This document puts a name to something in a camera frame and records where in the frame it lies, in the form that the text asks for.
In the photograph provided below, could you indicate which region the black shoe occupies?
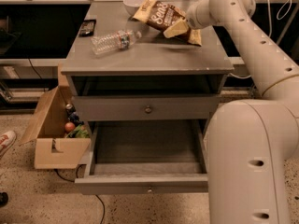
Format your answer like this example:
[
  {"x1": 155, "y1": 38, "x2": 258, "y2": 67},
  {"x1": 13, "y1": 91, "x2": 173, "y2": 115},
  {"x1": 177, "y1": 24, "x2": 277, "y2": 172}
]
[{"x1": 0, "y1": 192, "x2": 8, "y2": 207}]

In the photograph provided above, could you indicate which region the green bag in box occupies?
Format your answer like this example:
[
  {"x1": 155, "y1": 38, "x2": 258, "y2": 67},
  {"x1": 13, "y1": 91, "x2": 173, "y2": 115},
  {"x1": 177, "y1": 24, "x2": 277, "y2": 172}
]
[{"x1": 66, "y1": 125, "x2": 90, "y2": 138}]

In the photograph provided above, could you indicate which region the clear plastic water bottle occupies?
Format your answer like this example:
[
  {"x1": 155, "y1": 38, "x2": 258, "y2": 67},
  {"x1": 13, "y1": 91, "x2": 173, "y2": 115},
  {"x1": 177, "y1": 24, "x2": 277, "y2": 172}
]
[{"x1": 92, "y1": 30, "x2": 142, "y2": 55}]

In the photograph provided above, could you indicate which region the brown chip bag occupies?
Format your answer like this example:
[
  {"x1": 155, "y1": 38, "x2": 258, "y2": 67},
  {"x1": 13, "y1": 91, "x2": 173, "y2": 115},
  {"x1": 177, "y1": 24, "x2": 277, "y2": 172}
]
[{"x1": 134, "y1": 0, "x2": 202, "y2": 46}]

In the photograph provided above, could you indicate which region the open grey bottom drawer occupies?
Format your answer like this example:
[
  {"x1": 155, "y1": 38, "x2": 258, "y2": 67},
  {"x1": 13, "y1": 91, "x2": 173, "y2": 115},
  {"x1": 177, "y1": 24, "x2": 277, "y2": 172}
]
[{"x1": 75, "y1": 119, "x2": 207, "y2": 195}]

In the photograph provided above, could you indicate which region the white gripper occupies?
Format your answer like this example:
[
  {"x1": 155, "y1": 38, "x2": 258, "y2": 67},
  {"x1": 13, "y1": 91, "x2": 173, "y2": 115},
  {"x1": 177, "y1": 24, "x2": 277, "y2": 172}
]
[{"x1": 164, "y1": 0, "x2": 218, "y2": 38}]

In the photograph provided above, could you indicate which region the red apple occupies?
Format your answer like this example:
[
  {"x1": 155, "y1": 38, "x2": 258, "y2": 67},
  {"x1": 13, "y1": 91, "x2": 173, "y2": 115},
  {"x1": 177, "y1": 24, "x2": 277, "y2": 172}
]
[{"x1": 64, "y1": 122, "x2": 76, "y2": 133}]

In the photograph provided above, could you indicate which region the black floor cable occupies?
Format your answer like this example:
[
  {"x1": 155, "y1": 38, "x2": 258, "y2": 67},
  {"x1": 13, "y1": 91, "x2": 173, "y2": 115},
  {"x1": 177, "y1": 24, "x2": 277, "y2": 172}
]
[{"x1": 54, "y1": 164, "x2": 107, "y2": 224}]

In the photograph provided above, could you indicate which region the grey wooden drawer cabinet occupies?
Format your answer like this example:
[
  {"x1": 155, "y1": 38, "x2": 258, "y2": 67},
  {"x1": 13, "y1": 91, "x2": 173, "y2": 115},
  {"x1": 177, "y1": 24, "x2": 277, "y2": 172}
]
[{"x1": 61, "y1": 0, "x2": 235, "y2": 195}]

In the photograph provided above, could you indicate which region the cardboard box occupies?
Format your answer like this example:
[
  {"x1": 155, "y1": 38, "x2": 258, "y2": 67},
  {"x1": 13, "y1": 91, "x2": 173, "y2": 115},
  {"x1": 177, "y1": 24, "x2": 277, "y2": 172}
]
[{"x1": 20, "y1": 64, "x2": 91, "y2": 169}]

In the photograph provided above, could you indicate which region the closed grey middle drawer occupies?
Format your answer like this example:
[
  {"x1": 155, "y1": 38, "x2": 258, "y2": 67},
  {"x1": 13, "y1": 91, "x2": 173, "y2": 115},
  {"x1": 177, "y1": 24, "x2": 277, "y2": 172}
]
[{"x1": 73, "y1": 95, "x2": 220, "y2": 121}]

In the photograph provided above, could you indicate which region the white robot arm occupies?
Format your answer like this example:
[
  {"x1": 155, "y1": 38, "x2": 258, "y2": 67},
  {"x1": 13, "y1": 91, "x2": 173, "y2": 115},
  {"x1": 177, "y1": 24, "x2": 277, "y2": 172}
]
[{"x1": 187, "y1": 0, "x2": 299, "y2": 224}]

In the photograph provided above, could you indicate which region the white bowl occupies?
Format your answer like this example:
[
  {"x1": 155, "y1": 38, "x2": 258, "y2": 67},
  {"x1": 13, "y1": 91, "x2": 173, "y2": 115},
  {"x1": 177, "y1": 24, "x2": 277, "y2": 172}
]
[{"x1": 123, "y1": 0, "x2": 144, "y2": 16}]

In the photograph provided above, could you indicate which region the soda can in box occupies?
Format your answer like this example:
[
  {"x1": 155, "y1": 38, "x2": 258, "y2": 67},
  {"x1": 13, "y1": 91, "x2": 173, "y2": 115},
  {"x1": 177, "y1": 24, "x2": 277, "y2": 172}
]
[{"x1": 65, "y1": 104, "x2": 76, "y2": 114}]

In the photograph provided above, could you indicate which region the white sneaker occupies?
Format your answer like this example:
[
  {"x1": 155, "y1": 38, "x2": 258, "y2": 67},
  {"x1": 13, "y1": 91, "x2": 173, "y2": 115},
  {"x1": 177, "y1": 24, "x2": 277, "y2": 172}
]
[{"x1": 0, "y1": 131, "x2": 17, "y2": 157}]

